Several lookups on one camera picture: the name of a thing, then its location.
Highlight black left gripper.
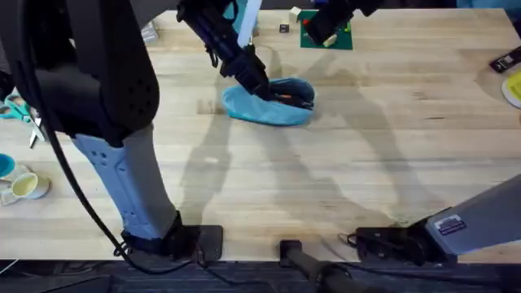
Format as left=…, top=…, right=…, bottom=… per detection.
left=177, top=0, right=315, bottom=112

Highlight green board with toy blocks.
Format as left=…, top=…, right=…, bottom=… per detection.
left=299, top=9, right=354, bottom=51

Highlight black flat device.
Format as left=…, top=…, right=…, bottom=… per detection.
left=489, top=45, right=521, bottom=74

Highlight yellow and white disc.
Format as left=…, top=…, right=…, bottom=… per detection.
left=501, top=68, right=521, bottom=110

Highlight pale yellow cup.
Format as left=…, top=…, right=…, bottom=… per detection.
left=11, top=171, right=52, bottom=201

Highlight teal cup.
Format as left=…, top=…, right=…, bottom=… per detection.
left=0, top=153, right=17, bottom=180

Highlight black post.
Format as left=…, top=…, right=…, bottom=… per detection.
left=279, top=239, right=370, bottom=293

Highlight black rail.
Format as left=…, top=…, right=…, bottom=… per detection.
left=0, top=258, right=521, bottom=293

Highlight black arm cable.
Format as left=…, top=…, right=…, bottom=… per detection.
left=15, top=24, right=269, bottom=288

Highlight teal handled scissors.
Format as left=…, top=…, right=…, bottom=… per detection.
left=0, top=92, right=46, bottom=150

